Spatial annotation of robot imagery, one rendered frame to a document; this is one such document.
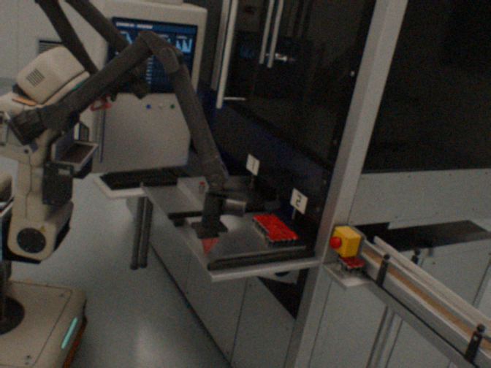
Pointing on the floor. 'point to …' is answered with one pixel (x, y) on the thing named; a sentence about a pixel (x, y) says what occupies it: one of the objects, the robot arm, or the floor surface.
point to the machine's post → (347, 171)
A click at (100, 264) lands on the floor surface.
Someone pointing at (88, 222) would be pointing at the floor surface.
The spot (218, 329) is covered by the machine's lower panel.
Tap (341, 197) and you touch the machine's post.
